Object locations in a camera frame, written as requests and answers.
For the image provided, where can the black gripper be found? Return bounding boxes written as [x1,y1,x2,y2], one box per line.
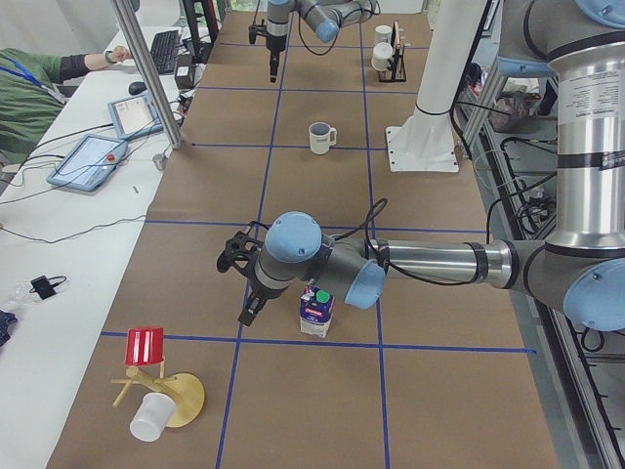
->
[238,281,286,326]
[266,34,286,82]

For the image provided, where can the milk carton green cap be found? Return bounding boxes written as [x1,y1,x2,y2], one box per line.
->
[300,286,335,338]

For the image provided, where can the white mug grey inside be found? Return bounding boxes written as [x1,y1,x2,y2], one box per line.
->
[309,122,337,155]

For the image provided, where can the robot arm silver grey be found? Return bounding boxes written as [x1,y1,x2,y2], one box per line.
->
[218,1,624,331]
[256,0,380,83]

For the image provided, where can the wooden cup tree stand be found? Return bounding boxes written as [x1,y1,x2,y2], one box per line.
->
[110,362,206,428]

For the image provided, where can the red plastic cup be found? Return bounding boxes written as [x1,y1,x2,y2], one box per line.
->
[124,326,164,366]

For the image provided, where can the white plastic cup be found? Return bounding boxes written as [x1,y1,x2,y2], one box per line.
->
[129,392,176,443]

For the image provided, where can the person's hand with watch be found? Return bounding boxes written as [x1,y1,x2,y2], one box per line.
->
[109,46,133,64]

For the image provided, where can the small black box on desk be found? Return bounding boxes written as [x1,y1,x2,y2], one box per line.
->
[174,53,196,90]

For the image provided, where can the white mug upper on rack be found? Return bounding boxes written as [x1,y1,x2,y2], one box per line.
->
[374,24,393,45]

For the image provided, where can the black keyboard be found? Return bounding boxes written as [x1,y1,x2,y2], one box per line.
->
[150,30,180,75]

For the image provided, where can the black computer mouse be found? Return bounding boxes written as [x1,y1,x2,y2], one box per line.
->
[128,81,146,96]

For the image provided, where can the far teach pendant tablet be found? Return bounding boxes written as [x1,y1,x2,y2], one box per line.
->
[107,92,163,140]

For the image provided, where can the teach pendant tablet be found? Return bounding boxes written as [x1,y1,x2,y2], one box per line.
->
[47,134,128,192]
[107,92,163,140]

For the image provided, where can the near teach pendant tablet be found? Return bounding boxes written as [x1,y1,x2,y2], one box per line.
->
[47,134,128,192]

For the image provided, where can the seated person green shirt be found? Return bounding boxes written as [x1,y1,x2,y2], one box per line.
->
[1,48,115,164]

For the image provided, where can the black wire mug rack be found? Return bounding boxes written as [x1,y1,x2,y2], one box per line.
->
[376,21,407,83]

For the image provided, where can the aluminium frame post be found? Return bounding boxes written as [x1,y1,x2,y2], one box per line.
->
[110,0,183,149]

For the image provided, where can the white pillar with base plate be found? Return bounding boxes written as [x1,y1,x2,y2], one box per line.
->
[386,0,489,173]

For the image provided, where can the small black adapter with cable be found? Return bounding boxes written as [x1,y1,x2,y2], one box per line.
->
[30,276,67,300]

